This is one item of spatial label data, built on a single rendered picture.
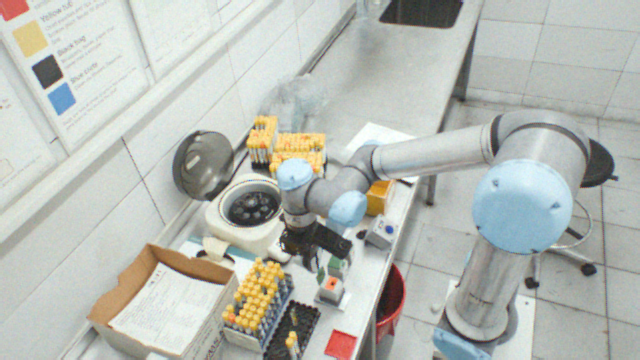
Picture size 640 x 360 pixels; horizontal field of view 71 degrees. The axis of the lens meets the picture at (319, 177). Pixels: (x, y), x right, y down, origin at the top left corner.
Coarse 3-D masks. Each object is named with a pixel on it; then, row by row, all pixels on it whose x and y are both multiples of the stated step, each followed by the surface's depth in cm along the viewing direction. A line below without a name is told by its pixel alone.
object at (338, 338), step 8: (336, 336) 114; (344, 336) 113; (352, 336) 113; (328, 344) 112; (336, 344) 112; (344, 344) 112; (352, 344) 112; (328, 352) 110; (336, 352) 111; (344, 352) 110; (352, 352) 110
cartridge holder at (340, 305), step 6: (342, 288) 120; (318, 294) 121; (342, 294) 119; (348, 294) 121; (318, 300) 120; (324, 300) 119; (330, 300) 118; (342, 300) 120; (348, 300) 120; (330, 306) 119; (336, 306) 118; (342, 306) 118
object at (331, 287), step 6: (330, 276) 118; (324, 282) 117; (330, 282) 117; (336, 282) 116; (324, 288) 116; (330, 288) 115; (336, 288) 116; (324, 294) 118; (330, 294) 116; (336, 294) 115; (336, 300) 117
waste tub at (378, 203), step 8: (376, 184) 150; (384, 184) 148; (392, 184) 141; (368, 192) 149; (376, 192) 149; (384, 192) 148; (392, 192) 144; (368, 200) 138; (376, 200) 136; (384, 200) 135; (368, 208) 140; (376, 208) 139; (384, 208) 137; (376, 216) 141; (384, 216) 140
